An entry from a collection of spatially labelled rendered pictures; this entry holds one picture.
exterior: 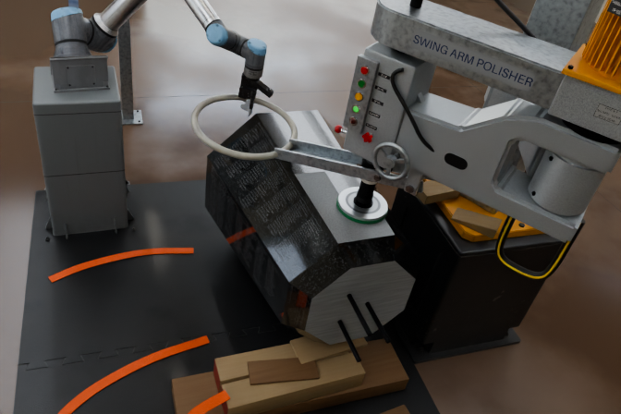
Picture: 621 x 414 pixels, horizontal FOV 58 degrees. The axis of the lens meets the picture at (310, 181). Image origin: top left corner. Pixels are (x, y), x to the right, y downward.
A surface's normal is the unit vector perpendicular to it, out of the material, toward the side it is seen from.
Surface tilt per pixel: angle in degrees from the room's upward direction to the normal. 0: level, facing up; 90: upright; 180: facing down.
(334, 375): 0
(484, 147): 90
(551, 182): 90
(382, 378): 0
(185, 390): 0
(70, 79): 90
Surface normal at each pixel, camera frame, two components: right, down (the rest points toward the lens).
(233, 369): 0.15, -0.80
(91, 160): 0.34, 0.60
